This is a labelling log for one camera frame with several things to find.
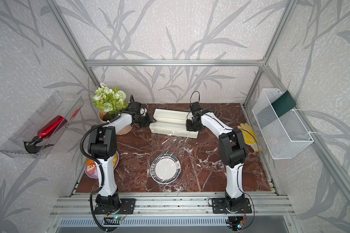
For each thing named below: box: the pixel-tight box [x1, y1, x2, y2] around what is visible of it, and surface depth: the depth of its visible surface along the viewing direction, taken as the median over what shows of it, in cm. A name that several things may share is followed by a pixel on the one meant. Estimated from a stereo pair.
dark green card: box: [271, 90, 297, 118], surface depth 72 cm
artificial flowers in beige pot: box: [91, 82, 133, 136], surface depth 86 cm
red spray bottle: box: [22, 115, 68, 154], surface depth 63 cm
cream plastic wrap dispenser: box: [149, 108, 199, 139], surface depth 101 cm
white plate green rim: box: [150, 154, 182, 185], surface depth 87 cm
